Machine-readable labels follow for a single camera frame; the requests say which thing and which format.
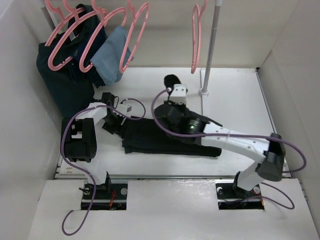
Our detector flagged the dark navy hanging trousers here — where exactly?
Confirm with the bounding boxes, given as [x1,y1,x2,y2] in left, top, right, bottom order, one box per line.
[36,32,97,120]

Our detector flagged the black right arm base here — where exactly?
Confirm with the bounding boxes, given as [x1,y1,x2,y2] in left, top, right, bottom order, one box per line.
[215,174,265,210]

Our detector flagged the light blue hanging garment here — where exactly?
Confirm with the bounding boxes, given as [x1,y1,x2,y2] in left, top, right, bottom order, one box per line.
[90,25,127,88]

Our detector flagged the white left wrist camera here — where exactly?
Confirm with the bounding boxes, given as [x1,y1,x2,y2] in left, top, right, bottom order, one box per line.
[116,101,132,114]

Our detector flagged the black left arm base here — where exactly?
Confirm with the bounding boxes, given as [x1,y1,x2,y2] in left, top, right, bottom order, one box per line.
[79,174,128,211]

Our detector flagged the grey rack pole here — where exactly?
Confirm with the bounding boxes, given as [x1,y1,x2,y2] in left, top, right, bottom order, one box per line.
[38,0,58,31]
[199,0,223,96]

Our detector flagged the grey rack pole left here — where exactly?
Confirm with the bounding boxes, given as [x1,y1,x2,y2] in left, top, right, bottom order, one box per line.
[38,0,58,31]

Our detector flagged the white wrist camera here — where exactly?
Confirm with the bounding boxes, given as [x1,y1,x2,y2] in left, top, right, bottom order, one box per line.
[116,101,132,114]
[169,84,187,105]

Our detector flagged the black trousers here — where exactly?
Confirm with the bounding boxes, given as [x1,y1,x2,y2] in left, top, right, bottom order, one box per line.
[121,74,224,158]

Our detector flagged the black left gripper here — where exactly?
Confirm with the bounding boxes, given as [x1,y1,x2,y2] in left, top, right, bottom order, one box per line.
[102,111,130,139]

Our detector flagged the pink hanger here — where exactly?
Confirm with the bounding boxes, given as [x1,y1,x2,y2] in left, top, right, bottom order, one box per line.
[44,0,85,47]
[79,0,127,73]
[190,0,208,74]
[117,0,150,74]
[47,9,98,71]

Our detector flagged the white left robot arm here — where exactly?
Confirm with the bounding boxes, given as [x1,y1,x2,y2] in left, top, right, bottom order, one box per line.
[60,92,125,199]

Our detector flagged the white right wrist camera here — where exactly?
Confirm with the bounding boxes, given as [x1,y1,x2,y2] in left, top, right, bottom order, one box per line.
[169,84,187,105]

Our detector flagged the grey rack pole right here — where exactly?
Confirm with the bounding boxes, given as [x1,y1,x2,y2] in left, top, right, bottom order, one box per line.
[199,0,223,96]

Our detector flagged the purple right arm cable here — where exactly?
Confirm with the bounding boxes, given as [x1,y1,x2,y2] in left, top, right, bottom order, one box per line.
[151,87,308,210]

